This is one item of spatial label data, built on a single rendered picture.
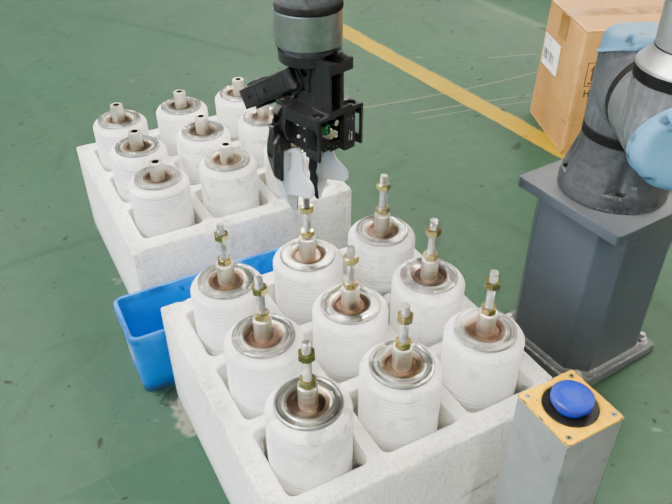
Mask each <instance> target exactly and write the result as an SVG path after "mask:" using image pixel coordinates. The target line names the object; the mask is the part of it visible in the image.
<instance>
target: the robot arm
mask: <svg viewBox="0 0 672 504"><path fill-rule="evenodd" d="M343 6H344V0H273V22H274V40H275V43H276V45H277V52H278V60H279V62H280V63H282V64H283V65H285V66H288V67H287V68H285V69H283V70H281V71H279V72H277V73H275V74H273V75H271V76H265V77H262V78H256V79H254V80H253V81H252V82H250V83H248V84H247V87H245V88H244V89H241V90H239V92H240V95H241V97H242V100H243V102H244V105H245V107H246V110H247V109H250V108H254V107H256V109H259V108H261V107H269V106H270V105H271V104H272V103H274V102H276V104H275V106H274V108H273V109H272V110H271V112H272V113H273V118H272V123H271V124H269V125H268V127H269V134H268V139H267V157H268V160H269V163H270V166H271V169H272V172H273V176H274V177H275V178H276V181H277V184H278V186H279V189H280V191H281V193H282V195H283V197H284V198H285V200H286V202H287V203H288V204H289V206H290V207H291V208H292V209H293V210H295V211H297V210H298V197H304V198H308V199H311V198H313V197H314V196H315V198H316V199H320V198H321V196H322V193H323V191H324V188H325V185H326V181H327V179H331V180H338V181H346V180H347V179H348V171H347V169H346V167H345V166H344V165H343V164H342V163H341V162H340V161H339V160H338V159H337V157H336V155H335V151H334V150H336V149H338V148H340V149H342V150H344V151H346V150H348V149H350V148H352V147H354V146H355V141H356V142H358V143H362V140H363V102H361V101H359V100H356V99H354V98H352V97H349V96H347V95H345V94H344V72H346V71H348V70H351V69H353V56H351V55H348V54H345V53H343V52H342V45H341V44H342V42H343ZM597 53H598V55H597V60H596V64H595V69H594V73H593V78H592V82H591V87H590V91H589V96H588V100H587V105H586V109H585V114H584V119H583V123H582V127H581V131H580V132H579V134H578V136H577V137H576V139H575V140H574V142H573V144H572V145H571V147H570V148H569V150H568V152H567V153H566V155H565V156H564V158H563V160H562V162H561V164H560V168H559V173H558V178H557V181H558V185H559V187H560V188H561V190H562V191H563V192H564V193H565V194H566V195H567V196H568V197H569V198H571V199H572V200H574V201H576V202H577V203H579V204H581V205H584V206H586V207H588V208H591V209H594V210H597V211H601V212H606V213H611V214H619V215H638V214H645V213H649V212H652V211H655V210H657V209H659V208H661V207H662V206H663V205H664V204H665V203H666V201H667V199H668V196H669V193H670V190H672V0H665V1H664V5H663V9H662V13H661V17H660V21H659V23H655V22H625V23H619V24H615V25H612V26H610V27H609V28H607V29H606V30H605V32H604V33H603V36H602V40H601V43H600V47H599V48H598V49H597ZM355 113H359V132H356V131H355ZM291 143H293V144H294V145H296V146H298V147H300V148H302V149H303V151H304V152H306V157H308V158H309V165H308V170H309V172H310V179H309V178H308V177H307V175H306V174H305V172H304V158H303V155H302V152H301V151H300V150H299V149H298V148H292V147H291Z"/></svg>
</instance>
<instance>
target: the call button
mask: <svg viewBox="0 0 672 504"><path fill-rule="evenodd" d="M550 400H551V403H552V404H553V406H554V407H555V409H556V410H557V411H558V412H559V413H560V414H562V415H564V416H566V417H569V418H580V417H583V416H585V415H588V414H589V413H590V412H591V411H592V410H593V407H594V404H595V396H594V394H593V392H592V391H591V390H590V389H589V388H588V387H587V386H586V385H584V384H582V383H580V382H577V381H574V380H562V381H559V382H557V383H555V384H554V385H553V387H552V389H551V393H550Z"/></svg>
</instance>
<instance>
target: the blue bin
mask: <svg viewBox="0 0 672 504"><path fill-rule="evenodd" d="M280 248H281V247H279V248H276V249H273V250H269V251H266V252H263V253H260V254H256V255H253V256H250V257H247V258H244V259H240V260H237V261H234V262H239V263H243V264H245V265H248V266H250V267H252V268H254V269H255V270H256V271H258V272H259V273H260V275H263V274H266V273H269V272H272V271H274V268H273V259H274V256H275V254H276V252H277V251H278V250H279V249H280ZM199 273H200V272H198V273H195V274H192V275H189V276H186V277H182V278H179V279H176V280H173V281H169V282H166V283H163V284H160V285H157V286H153V287H150V288H147V289H144V290H140V291H137V292H134V293H131V294H128V295H124V296H121V297H119V298H117V299H116V300H115V301H114V303H113V306H114V310H115V313H116V315H117V317H118V320H119V322H120V324H121V327H122V329H123V331H124V334H125V338H126V341H127V344H128V348H129V351H130V354H131V357H132V360H133V363H134V365H135V367H136V370H137V372H138V374H139V377H140V379H141V381H142V384H143V386H144V388H145V390H146V391H148V392H155V391H157V390H160V389H163V388H166V387H168V386H171V385H174V384H175V379H174V374H173V369H172V364H171V359H170V354H169V349H168V343H167V338H166V333H165V328H164V323H163V318H162V313H161V308H162V307H165V306H168V305H171V304H174V303H177V302H184V301H186V300H187V299H189V298H191V292H190V289H191V285H192V282H193V281H194V279H195V278H196V276H197V275H198V274H199Z"/></svg>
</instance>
